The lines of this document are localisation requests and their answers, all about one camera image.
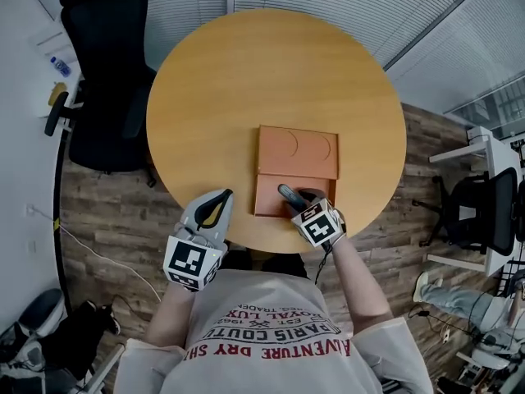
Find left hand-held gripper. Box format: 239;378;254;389
162;188;235;293

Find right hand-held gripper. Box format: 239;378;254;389
285;188;348;250

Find orange wooden box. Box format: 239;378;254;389
250;124;341;218

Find person's right forearm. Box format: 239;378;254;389
329;239;398;341

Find person's left forearm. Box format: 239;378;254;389
144;286;199;349

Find person's black trousers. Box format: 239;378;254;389
223;250;309;279

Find round wooden table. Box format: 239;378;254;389
145;7;409;279

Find person's white printed shirt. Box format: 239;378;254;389
114;268;435;394

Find black high-back office chair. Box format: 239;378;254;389
43;0;158;189

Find black mesh office chair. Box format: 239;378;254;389
411;166;521;259

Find yellow object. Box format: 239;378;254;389
48;81;68;108

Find white desk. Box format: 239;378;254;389
425;124;525;279

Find clear plastic water bottle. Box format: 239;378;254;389
49;56;72;77

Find white side shelf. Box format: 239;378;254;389
27;13;85;119

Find black gripper strap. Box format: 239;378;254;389
313;239;334;286

